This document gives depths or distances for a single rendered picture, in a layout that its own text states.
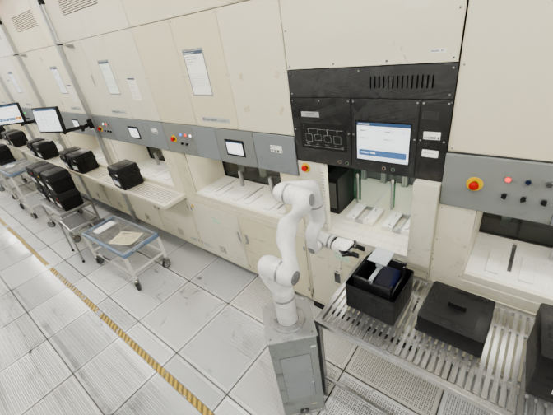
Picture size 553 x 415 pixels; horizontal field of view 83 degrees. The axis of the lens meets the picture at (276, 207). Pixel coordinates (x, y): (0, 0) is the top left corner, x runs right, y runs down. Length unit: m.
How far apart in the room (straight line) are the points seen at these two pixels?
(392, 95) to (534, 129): 0.58
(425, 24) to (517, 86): 0.43
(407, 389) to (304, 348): 0.92
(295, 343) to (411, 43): 1.55
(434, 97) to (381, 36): 0.36
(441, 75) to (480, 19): 0.22
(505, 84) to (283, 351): 1.60
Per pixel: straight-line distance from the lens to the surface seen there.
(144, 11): 2.87
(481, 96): 1.61
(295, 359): 1.94
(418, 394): 2.55
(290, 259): 1.53
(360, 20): 1.70
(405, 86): 1.66
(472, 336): 1.77
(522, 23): 1.57
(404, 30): 1.63
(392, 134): 1.74
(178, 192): 3.48
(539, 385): 1.75
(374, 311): 1.83
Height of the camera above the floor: 2.20
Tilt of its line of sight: 31 degrees down
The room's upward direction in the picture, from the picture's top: 9 degrees counter-clockwise
